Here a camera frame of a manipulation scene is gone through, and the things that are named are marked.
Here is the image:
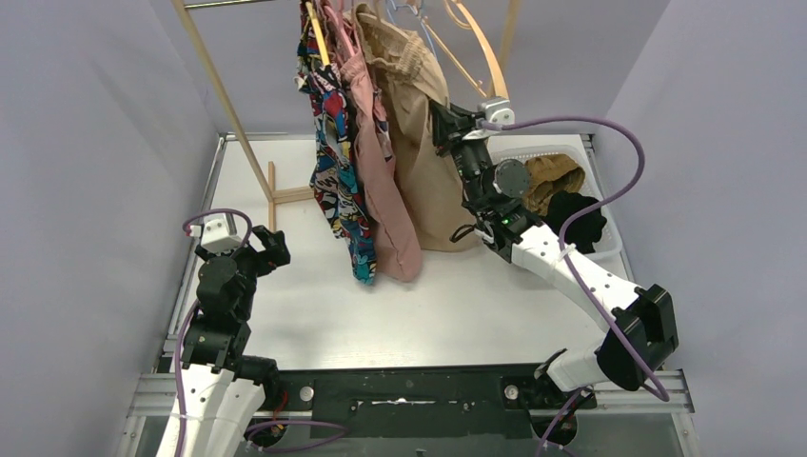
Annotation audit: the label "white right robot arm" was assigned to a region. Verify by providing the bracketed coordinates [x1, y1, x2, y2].
[428, 97, 679, 407]

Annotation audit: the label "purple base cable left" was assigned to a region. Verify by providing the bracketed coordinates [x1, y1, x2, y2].
[242, 419, 348, 454]

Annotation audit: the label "beige shorts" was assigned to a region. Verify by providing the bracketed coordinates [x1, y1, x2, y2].
[351, 3, 479, 252]

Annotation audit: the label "pink shorts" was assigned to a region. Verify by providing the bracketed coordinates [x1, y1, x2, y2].
[321, 1, 423, 282]

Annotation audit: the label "blue hanger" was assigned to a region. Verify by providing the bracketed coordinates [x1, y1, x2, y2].
[384, 0, 438, 57]

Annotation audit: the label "white plastic basket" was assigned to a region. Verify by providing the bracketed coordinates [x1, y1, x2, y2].
[491, 145, 624, 263]

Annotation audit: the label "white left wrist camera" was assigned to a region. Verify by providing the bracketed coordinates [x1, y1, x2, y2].
[184, 212, 244, 254]

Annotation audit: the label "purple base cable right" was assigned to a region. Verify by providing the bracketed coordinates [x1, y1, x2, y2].
[536, 386, 591, 457]

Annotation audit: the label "comic print shorts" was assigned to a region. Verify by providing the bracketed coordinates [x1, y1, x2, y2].
[296, 1, 377, 285]

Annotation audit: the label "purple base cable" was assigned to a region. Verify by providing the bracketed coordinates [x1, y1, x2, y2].
[242, 419, 348, 454]
[536, 386, 591, 457]

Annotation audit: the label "wooden clothes rack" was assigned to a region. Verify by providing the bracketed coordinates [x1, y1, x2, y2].
[171, 0, 524, 231]

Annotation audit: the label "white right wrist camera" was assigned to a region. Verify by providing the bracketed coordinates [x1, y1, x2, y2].
[478, 96, 515, 126]

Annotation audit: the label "black shorts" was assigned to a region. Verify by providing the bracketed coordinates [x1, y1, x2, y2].
[542, 190, 608, 254]

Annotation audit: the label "wooden hanger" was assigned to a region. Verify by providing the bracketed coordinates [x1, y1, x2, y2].
[416, 1, 520, 98]

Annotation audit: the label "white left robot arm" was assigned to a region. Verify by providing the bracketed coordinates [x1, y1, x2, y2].
[157, 226, 290, 456]

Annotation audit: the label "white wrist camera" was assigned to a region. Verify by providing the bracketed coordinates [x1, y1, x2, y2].
[478, 96, 515, 126]
[184, 212, 244, 254]

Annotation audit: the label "yellow hanger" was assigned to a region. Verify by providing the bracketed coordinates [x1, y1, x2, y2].
[305, 1, 331, 67]

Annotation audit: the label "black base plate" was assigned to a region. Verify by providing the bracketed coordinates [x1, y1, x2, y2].
[256, 365, 597, 443]

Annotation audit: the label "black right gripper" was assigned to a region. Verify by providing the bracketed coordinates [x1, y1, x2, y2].
[431, 98, 493, 211]

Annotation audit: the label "brown shorts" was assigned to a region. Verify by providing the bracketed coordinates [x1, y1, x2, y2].
[522, 153, 585, 215]

